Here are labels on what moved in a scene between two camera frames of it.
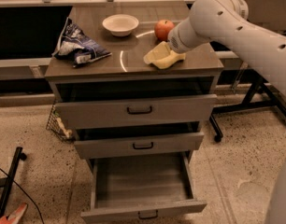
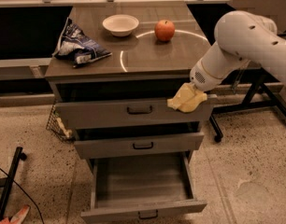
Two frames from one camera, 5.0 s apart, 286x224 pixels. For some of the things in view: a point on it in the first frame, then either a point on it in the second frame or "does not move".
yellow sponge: (171, 59) → (192, 104)
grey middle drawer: (160, 143) does not move
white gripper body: (175, 39) → (200, 77)
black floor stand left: (7, 183) does not move
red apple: (162, 29) does not move
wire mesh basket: (58, 127) does not move
